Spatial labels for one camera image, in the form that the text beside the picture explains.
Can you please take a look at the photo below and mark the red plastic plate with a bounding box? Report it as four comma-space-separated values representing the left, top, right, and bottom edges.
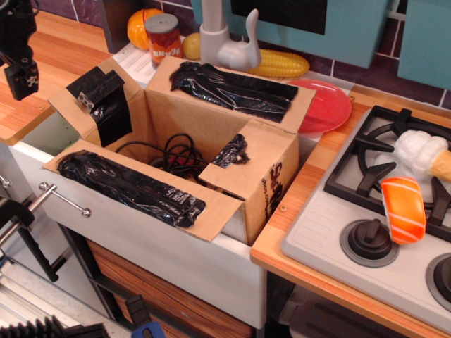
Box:
289, 79, 352, 134

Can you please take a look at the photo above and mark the metal clamp with black handle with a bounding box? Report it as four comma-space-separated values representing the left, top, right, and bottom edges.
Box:
1, 182, 92, 282

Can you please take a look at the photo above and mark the grey toy faucet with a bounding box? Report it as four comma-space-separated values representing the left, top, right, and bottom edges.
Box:
199, 0, 261, 72

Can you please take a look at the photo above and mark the grey toy stove top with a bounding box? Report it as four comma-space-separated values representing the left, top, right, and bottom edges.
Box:
281, 106, 450, 332

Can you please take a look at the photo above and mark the black stove knob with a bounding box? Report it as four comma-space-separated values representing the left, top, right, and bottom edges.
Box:
340, 218, 400, 268
426, 253, 450, 312

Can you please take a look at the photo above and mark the toy ice cream cone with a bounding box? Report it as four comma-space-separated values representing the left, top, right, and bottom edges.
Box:
373, 130, 450, 202

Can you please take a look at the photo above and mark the brown cardboard box black tape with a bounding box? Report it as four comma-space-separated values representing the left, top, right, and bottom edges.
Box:
49, 57, 316, 244

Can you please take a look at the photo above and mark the orange toy pumpkin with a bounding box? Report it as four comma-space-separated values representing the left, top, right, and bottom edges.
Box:
127, 8, 163, 50

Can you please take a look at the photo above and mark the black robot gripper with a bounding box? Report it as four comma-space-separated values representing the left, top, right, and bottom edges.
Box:
1, 0, 39, 101

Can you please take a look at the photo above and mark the teal cabinet with dark window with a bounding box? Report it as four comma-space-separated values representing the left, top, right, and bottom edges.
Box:
190, 0, 393, 70

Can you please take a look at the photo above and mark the black burner grate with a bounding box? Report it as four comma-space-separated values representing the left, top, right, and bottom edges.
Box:
324, 106, 450, 242

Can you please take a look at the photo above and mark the blue black clamp handle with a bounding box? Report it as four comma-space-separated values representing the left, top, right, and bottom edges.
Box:
125, 295, 166, 338

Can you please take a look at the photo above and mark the red beans can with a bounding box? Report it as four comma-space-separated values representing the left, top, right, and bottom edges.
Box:
144, 13, 183, 69

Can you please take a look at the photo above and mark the black cable bundle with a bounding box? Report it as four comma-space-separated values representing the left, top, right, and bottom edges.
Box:
116, 133, 212, 184

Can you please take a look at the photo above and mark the yellow toy lemon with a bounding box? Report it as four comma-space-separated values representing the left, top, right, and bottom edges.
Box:
182, 32, 201, 60

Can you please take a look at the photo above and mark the teal cabinet right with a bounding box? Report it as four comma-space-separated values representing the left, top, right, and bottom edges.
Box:
397, 0, 450, 90

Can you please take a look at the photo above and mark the yellow toy corn cob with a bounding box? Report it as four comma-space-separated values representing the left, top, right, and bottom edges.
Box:
247, 49, 310, 78

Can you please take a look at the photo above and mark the orange salmon sushi toy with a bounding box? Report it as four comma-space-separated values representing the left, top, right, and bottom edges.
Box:
381, 177, 426, 245

